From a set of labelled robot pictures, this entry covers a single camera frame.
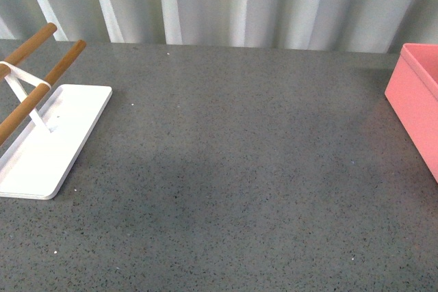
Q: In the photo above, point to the white towel rack with wooden bars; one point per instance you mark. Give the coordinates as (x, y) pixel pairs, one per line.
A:
(37, 162)

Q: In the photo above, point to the pink plastic box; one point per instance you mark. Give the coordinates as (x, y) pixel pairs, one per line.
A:
(412, 93)

